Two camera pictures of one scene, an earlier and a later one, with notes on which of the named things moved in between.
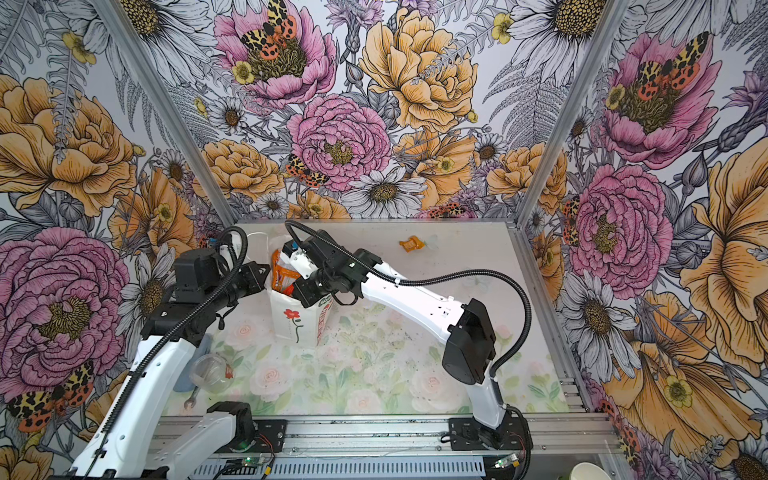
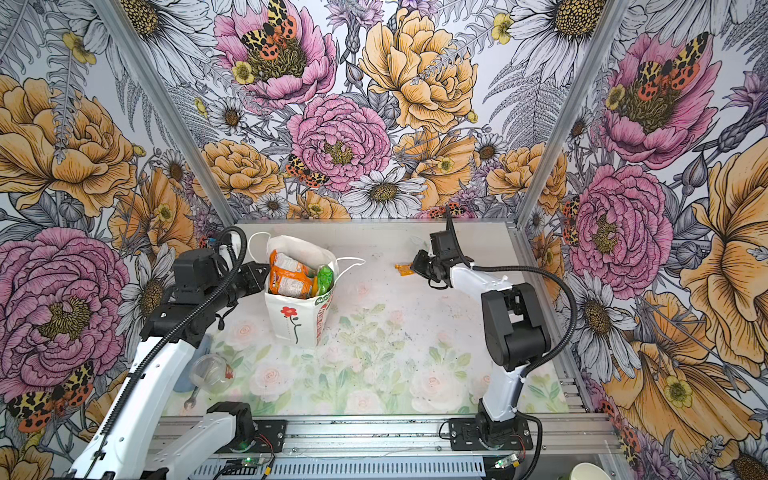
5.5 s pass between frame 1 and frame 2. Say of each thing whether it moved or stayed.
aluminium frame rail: stayed
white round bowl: stayed
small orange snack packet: moved
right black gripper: moved
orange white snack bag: stayed
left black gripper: stayed
